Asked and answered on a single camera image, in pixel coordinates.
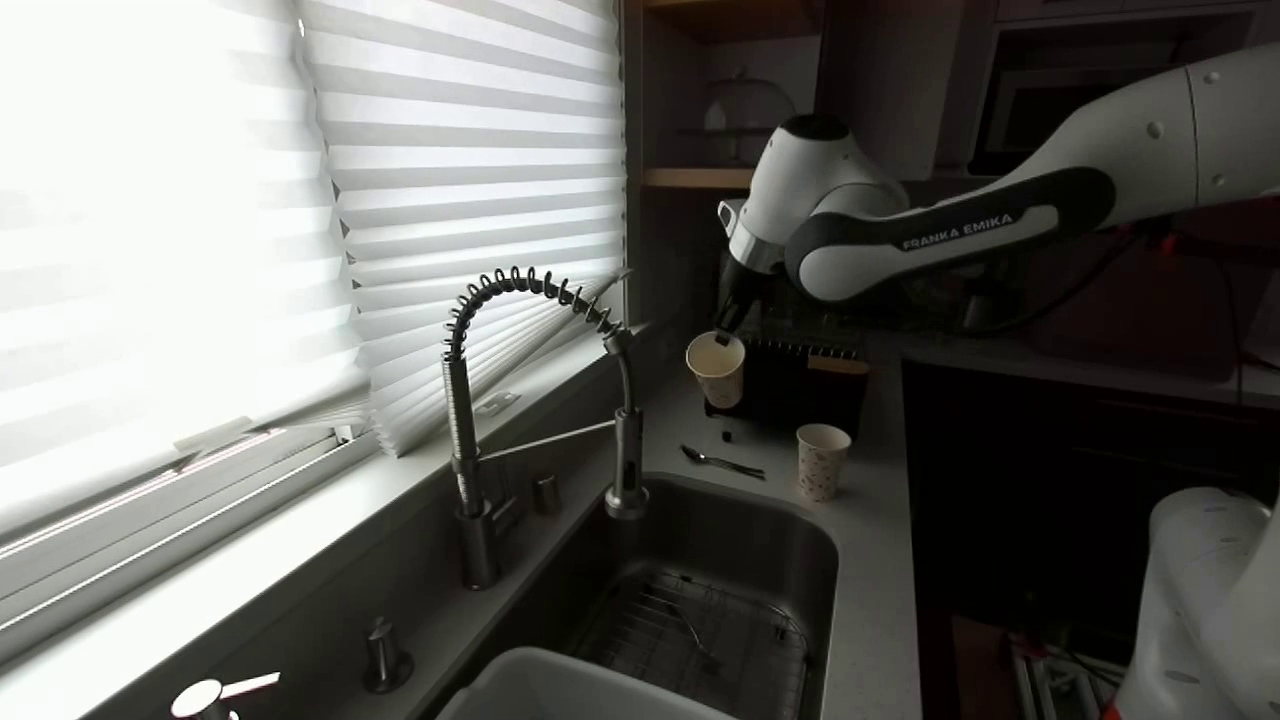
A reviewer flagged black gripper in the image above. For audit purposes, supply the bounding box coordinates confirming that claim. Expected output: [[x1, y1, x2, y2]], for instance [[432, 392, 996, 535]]
[[711, 257, 777, 348]]

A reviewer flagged patterned paper cup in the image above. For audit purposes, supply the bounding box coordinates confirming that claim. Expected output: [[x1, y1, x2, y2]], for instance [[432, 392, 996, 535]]
[[793, 419, 855, 502], [681, 327, 752, 411]]

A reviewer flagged stainless steel sink basin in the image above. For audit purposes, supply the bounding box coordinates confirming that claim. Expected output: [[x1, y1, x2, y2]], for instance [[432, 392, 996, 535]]
[[533, 476, 844, 720]]

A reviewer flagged metal sink bottom grid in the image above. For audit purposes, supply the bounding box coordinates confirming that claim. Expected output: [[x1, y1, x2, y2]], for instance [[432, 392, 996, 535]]
[[571, 554, 814, 720]]

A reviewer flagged black caddy with wooden top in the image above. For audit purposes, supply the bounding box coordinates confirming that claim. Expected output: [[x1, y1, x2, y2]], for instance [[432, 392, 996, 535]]
[[800, 348, 873, 403]]

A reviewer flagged metal fork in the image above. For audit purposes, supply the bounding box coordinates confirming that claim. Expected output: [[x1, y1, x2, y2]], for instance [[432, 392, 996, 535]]
[[663, 583, 726, 672], [677, 441, 773, 482]]

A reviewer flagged wooden shelf board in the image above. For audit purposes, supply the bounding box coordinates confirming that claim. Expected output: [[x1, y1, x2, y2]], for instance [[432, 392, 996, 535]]
[[637, 165, 762, 191]]

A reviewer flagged clear glass cake dome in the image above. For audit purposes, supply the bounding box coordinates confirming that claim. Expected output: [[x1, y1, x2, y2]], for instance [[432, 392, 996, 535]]
[[685, 69, 803, 139]]

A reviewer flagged chrome spring neck faucet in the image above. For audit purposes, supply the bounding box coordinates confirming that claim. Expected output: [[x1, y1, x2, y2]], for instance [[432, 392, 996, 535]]
[[441, 264, 656, 593]]

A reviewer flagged white pleated window blind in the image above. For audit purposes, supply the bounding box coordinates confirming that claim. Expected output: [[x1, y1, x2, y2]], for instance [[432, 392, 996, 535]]
[[0, 0, 377, 542], [292, 0, 633, 459]]

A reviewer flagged dark built-in microwave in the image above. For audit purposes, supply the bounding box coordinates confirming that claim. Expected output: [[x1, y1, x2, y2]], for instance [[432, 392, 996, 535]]
[[974, 15, 1256, 175]]

